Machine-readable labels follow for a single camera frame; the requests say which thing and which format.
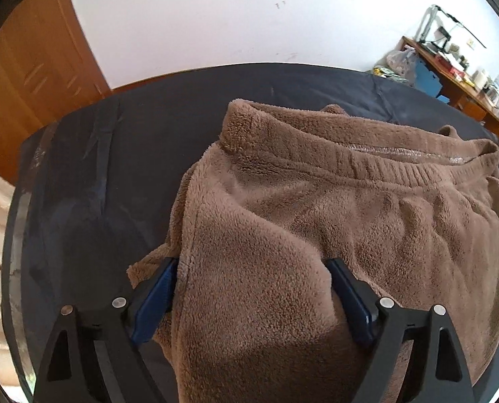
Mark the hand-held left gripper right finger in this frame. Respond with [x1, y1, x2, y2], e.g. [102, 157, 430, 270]
[326, 257, 475, 403]

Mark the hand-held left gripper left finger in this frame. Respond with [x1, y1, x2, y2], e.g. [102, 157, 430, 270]
[33, 257, 179, 403]

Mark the brown fleece sweater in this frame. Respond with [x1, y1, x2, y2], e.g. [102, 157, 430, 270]
[127, 98, 499, 403]

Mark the wooden desk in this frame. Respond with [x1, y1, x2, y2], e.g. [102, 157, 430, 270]
[402, 36, 499, 127]

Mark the blue box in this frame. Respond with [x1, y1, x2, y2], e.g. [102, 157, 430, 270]
[413, 58, 445, 98]

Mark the white plastic bag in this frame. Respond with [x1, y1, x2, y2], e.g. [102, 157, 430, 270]
[386, 47, 418, 83]

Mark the wooden door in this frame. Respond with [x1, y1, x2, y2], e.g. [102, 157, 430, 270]
[0, 0, 112, 185]

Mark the black desk lamp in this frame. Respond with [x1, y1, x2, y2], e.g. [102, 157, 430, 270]
[419, 4, 487, 49]

